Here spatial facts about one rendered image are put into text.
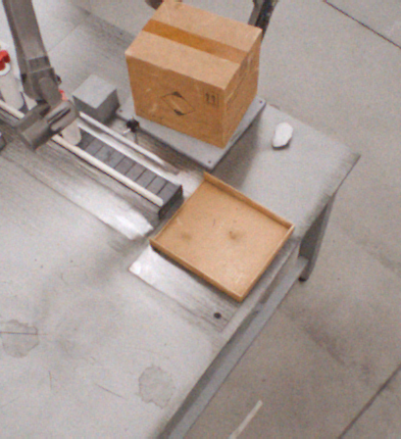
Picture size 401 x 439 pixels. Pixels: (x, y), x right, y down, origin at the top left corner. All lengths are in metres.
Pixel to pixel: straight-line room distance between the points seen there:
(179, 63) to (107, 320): 0.70
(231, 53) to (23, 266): 0.81
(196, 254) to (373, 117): 1.60
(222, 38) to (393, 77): 1.64
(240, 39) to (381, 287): 1.29
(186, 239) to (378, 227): 1.23
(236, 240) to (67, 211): 0.49
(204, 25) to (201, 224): 0.55
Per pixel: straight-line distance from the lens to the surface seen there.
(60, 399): 1.68
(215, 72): 1.74
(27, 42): 1.42
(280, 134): 1.95
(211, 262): 1.75
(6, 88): 1.99
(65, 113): 1.43
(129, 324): 1.70
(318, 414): 2.50
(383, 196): 2.92
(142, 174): 1.85
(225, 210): 1.83
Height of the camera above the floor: 2.41
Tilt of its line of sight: 61 degrees down
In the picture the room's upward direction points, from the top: 3 degrees counter-clockwise
